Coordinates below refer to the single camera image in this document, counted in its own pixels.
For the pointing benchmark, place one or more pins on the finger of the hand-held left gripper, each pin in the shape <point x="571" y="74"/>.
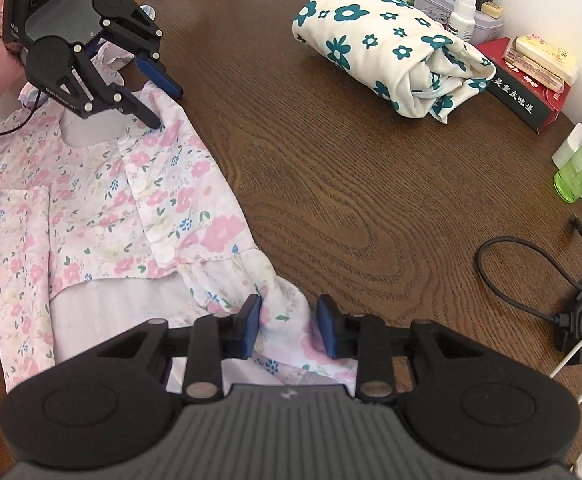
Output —
<point x="163" y="80"/>
<point x="146" y="115"/>

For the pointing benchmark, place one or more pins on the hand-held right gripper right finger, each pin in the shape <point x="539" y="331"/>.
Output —
<point x="327" y="325"/>

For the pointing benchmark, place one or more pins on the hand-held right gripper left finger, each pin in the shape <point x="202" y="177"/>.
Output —
<point x="251" y="325"/>

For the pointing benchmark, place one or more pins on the pink floral dress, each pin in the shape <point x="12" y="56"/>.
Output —
<point x="121" y="200"/>

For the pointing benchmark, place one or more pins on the folded white teal-flower garment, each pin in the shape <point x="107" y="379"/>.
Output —
<point x="371" y="45"/>

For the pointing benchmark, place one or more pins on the lavender tin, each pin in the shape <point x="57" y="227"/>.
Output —
<point x="433" y="2"/>

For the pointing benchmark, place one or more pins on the black and red box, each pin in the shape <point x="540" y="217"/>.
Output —
<point x="521" y="100"/>

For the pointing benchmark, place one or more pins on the white charger adapter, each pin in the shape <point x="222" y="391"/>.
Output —
<point x="568" y="142"/>

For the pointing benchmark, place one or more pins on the white pump bottle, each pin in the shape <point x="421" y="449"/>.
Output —
<point x="461" y="17"/>

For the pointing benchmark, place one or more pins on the yellow tissue packets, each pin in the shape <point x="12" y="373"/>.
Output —
<point x="541" y="57"/>

